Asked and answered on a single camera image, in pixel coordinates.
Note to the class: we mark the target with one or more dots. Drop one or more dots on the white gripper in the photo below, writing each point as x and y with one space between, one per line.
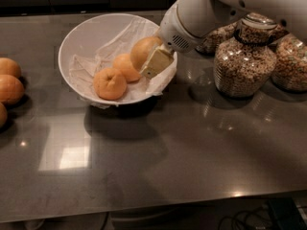
177 31

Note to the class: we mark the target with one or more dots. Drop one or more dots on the orange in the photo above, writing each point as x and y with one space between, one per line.
11 90
109 84
9 67
141 50
3 115
123 64

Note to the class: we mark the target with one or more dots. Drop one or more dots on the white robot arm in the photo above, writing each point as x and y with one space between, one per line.
291 14

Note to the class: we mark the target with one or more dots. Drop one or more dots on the white bowl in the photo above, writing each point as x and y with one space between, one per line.
89 35

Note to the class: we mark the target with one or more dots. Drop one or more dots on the back left cereal jar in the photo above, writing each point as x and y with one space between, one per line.
215 38

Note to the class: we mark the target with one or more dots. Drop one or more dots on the white paper liner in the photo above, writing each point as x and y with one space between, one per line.
128 35

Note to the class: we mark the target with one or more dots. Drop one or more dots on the front cereal glass jar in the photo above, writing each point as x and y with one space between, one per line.
244 63

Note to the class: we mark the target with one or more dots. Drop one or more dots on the back right cereal jar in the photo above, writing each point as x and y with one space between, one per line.
290 72

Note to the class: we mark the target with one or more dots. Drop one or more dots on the dark box under table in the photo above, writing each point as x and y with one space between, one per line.
285 215

